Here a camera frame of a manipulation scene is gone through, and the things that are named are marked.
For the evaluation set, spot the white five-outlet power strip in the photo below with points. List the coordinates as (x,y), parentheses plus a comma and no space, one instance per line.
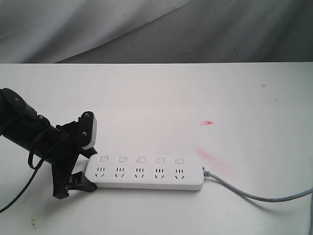
(145,172)

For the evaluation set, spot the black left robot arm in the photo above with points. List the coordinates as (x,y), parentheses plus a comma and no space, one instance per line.
(21,124)

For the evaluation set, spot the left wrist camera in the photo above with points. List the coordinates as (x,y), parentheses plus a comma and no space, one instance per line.
(87,130)

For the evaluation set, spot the grey backdrop cloth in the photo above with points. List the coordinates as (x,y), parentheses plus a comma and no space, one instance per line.
(155,31)

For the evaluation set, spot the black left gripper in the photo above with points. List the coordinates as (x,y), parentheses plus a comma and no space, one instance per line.
(63,159)

